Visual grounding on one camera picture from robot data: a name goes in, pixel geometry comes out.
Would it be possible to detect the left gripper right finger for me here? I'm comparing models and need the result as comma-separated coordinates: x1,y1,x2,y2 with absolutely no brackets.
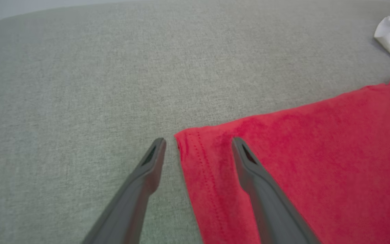
232,137,321,244

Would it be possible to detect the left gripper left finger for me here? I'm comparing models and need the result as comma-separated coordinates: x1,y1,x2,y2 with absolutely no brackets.
82,137,167,244

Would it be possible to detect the grey fabric sofa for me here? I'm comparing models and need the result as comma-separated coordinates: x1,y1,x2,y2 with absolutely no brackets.
0,0,390,244

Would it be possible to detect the red jersey with black numbers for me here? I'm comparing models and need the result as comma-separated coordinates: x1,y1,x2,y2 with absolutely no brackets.
174,14,390,244

